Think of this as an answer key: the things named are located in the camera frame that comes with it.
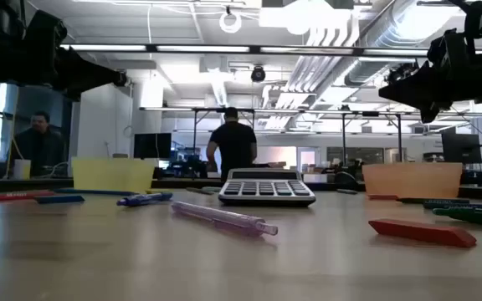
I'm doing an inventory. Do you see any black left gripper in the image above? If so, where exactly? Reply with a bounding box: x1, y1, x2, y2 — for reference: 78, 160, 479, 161
14, 10, 128, 101

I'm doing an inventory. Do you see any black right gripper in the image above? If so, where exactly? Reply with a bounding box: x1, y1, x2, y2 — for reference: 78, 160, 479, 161
377, 28, 482, 125

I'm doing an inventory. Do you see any dark green pencil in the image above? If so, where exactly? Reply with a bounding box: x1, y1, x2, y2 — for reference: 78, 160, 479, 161
395, 196, 471, 205

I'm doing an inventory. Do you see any dark blue pen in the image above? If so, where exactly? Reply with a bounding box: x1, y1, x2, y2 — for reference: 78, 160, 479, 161
423, 202, 482, 212

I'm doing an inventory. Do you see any red eraser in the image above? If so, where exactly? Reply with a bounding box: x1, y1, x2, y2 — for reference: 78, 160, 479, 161
368, 218, 478, 248

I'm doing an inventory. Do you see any blue eraser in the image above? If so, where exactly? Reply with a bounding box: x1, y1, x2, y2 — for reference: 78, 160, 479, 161
34, 195, 86, 205

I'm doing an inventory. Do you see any blue ballpoint pen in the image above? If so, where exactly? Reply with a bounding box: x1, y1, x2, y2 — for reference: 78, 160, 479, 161
115, 191, 174, 207

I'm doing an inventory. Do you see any clear purple pen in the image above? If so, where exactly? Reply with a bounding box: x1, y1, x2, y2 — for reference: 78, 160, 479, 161
171, 201, 279, 237

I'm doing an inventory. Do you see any black computer monitor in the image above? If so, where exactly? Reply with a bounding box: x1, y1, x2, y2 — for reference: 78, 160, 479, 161
440, 132, 482, 165
133, 132, 172, 160

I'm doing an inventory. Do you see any orange plastic bin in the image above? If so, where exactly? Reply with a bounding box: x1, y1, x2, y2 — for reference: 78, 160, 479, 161
361, 161, 464, 200

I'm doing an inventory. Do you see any person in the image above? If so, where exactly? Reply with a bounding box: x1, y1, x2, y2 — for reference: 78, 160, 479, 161
9, 110, 69, 176
206, 106, 259, 181

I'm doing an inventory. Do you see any yellow plastic bin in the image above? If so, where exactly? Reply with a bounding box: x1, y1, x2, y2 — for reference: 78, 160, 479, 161
71, 157, 157, 194

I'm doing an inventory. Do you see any pale yellow cup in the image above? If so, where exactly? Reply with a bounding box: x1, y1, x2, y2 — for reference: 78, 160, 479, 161
13, 158, 32, 181

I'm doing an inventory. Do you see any green marker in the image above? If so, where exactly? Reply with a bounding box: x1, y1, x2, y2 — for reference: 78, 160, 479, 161
432, 207, 482, 228

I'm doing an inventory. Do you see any red crayon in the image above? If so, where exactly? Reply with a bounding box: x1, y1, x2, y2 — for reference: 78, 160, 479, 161
0, 190, 57, 202

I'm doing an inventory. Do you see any white desk calculator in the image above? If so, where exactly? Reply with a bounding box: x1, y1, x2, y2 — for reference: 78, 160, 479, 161
218, 167, 317, 208

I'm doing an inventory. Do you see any black ceiling camera cluster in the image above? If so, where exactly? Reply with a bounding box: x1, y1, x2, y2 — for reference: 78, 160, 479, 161
385, 62, 418, 84

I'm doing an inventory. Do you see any black metal rack frame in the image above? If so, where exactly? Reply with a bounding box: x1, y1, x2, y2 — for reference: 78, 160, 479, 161
140, 106, 405, 168

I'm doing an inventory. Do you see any black table frame rail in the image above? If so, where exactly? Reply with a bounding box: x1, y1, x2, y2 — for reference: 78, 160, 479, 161
0, 177, 482, 198

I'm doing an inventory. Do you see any white cable coil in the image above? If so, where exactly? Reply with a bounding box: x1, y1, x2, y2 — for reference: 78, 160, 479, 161
218, 10, 243, 34

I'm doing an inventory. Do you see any black overhead frame bar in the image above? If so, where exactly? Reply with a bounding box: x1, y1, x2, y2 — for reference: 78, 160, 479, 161
59, 43, 482, 59

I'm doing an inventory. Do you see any black overhead camera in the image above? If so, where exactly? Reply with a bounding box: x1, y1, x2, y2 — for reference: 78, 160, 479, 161
250, 65, 267, 84

